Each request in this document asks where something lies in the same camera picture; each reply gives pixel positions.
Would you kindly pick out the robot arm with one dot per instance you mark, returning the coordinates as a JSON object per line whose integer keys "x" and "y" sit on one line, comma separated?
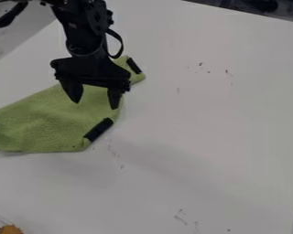
{"x": 83, "y": 24}

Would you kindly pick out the green cloth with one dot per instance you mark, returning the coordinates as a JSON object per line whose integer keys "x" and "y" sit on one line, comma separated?
{"x": 43, "y": 125}

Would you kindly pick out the orange toy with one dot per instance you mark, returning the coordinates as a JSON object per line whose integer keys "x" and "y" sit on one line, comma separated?
{"x": 10, "y": 229}

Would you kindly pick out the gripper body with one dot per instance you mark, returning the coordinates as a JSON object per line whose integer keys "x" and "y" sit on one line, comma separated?
{"x": 89, "y": 68}

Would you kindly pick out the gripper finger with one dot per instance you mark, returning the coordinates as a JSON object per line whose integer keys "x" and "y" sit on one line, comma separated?
{"x": 73, "y": 90}
{"x": 114, "y": 97}

